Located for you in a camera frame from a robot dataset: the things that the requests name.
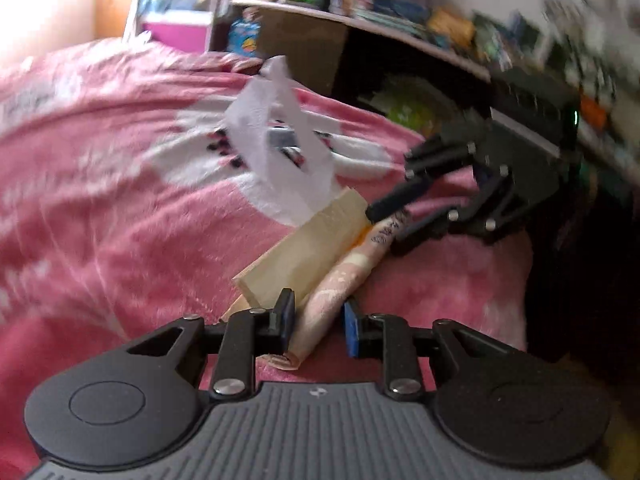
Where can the magenta glass cabinet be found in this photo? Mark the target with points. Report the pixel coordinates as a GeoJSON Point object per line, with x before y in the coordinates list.
{"type": "Point", "coordinates": [184, 25]}

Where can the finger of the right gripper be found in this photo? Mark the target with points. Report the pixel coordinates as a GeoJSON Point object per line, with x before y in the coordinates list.
{"type": "Point", "coordinates": [399, 197]}
{"type": "Point", "coordinates": [432, 227]}

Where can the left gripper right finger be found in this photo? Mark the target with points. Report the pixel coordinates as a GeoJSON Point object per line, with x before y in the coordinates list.
{"type": "Point", "coordinates": [388, 339]}

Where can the long wall shelf desk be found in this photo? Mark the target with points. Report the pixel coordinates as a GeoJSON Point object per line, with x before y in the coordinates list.
{"type": "Point", "coordinates": [347, 58]}

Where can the orange wooden cabinet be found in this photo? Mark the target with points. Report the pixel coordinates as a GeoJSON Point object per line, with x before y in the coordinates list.
{"type": "Point", "coordinates": [110, 17]}

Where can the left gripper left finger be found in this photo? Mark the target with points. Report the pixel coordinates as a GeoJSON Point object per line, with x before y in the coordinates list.
{"type": "Point", "coordinates": [249, 334]}

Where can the blue cartoon package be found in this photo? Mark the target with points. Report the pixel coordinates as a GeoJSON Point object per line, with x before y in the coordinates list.
{"type": "Point", "coordinates": [244, 33]}

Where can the beige printed shopping bag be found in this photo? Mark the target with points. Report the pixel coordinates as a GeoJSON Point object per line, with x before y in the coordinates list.
{"type": "Point", "coordinates": [334, 246]}

